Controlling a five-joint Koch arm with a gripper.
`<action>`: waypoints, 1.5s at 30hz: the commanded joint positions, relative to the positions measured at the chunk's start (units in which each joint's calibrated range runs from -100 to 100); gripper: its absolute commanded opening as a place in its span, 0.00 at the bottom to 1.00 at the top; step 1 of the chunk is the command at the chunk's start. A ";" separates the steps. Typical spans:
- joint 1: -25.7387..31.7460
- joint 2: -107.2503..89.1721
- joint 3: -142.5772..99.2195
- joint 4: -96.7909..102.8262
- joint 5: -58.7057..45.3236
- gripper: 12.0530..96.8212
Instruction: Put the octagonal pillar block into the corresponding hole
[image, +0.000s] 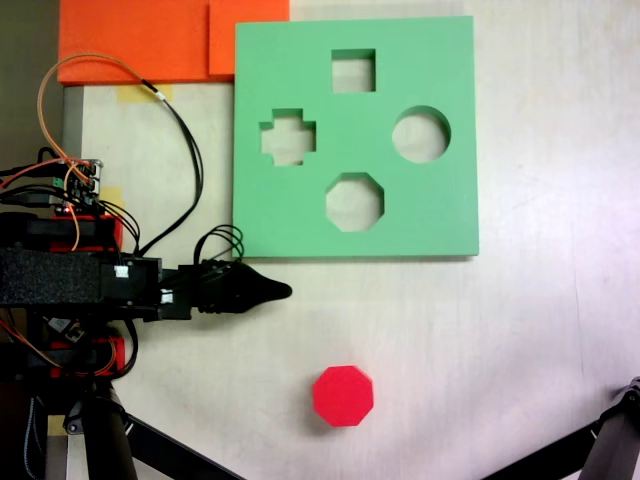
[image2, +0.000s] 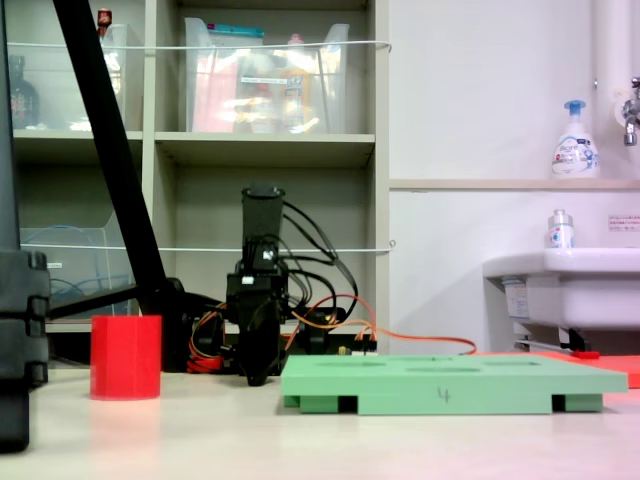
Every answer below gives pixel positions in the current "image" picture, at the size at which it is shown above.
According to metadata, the black cable with white connector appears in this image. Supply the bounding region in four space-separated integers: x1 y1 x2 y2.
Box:
141 78 205 257

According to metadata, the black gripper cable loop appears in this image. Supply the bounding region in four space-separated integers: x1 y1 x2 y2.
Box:
193 224 246 266

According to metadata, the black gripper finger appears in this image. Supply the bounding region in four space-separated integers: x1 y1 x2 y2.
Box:
234 264 293 293
230 290 293 315

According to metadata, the red octagonal pillar block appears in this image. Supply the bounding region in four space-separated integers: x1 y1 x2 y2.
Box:
312 365 376 428

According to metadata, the large orange foam board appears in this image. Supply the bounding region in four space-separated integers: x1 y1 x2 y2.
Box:
57 0 236 84

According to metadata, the green terminal circuit board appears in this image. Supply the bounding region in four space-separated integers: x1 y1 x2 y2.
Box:
63 158 105 211

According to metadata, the red base clamp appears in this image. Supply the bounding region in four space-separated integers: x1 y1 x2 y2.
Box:
47 336 126 378
49 212 125 252

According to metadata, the black USB cable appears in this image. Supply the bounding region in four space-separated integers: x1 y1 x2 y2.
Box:
0 192 59 208

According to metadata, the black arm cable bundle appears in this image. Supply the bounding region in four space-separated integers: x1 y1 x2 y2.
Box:
99 199 142 257

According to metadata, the green shape sorting board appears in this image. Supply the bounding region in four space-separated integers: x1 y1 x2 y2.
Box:
231 15 480 260

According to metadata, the black notched tripod leg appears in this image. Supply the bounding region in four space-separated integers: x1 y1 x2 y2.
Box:
582 376 640 480

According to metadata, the small black circuit board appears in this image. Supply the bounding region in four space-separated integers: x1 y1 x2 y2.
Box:
44 315 85 345

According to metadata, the orange wire loop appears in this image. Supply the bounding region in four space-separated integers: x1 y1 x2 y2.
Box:
37 52 151 252

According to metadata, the blue white braided cable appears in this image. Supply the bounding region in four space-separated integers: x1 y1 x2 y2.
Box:
22 394 43 479

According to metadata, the orange red wire bundle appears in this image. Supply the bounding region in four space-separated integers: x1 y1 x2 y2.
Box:
0 319 117 377

